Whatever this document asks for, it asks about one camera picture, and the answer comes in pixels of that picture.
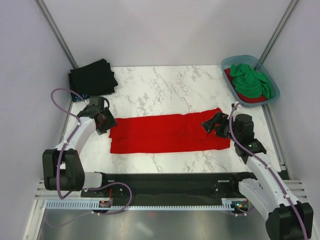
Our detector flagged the aluminium frame post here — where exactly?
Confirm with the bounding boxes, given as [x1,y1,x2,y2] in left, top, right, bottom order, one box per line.
[259,0,300,64]
[34,0,78,69]

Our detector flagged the aluminium rail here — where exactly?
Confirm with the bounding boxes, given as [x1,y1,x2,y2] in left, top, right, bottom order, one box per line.
[34,178,83,201]

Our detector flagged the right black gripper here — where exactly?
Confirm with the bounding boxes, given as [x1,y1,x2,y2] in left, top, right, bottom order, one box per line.
[200,111,240,142]

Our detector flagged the purple cable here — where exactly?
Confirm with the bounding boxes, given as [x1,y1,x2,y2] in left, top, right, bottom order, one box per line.
[50,87,133,216]
[228,102,310,240]

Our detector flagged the blue plastic basin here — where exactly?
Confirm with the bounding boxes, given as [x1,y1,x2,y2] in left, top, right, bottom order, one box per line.
[220,55,280,107]

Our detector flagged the left aluminium frame post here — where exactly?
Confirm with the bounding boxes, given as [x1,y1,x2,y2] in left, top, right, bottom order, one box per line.
[34,0,78,69]

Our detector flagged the folded black t shirt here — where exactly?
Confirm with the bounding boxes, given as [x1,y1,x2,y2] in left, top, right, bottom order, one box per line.
[68,58,118,99]

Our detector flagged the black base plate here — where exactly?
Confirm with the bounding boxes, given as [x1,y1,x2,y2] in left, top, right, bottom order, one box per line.
[81,172,255,207]

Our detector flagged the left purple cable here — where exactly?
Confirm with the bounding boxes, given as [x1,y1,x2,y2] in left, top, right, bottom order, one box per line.
[50,87,133,216]

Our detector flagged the green t shirt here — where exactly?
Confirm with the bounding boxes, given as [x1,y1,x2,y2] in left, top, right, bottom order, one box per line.
[229,63,274,100]

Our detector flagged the right aluminium frame post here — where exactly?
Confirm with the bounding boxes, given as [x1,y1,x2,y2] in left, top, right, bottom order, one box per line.
[259,0,300,64]

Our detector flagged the red t shirt in basin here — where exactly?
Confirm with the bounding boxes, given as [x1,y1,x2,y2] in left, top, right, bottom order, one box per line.
[224,68,268,104]

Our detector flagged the red t shirt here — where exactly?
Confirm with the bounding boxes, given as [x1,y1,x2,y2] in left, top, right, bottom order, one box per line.
[109,108,231,154]
[224,68,268,104]

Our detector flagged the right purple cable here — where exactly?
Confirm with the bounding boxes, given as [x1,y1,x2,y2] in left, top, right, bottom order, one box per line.
[228,102,310,240]

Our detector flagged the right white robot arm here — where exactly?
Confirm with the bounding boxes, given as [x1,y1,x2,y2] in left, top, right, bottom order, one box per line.
[201,112,314,240]

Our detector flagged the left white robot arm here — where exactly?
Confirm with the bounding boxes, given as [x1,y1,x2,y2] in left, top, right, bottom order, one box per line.
[42,96,117,197]

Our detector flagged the white slotted cable duct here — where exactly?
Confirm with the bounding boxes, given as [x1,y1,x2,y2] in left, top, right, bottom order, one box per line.
[45,198,246,211]

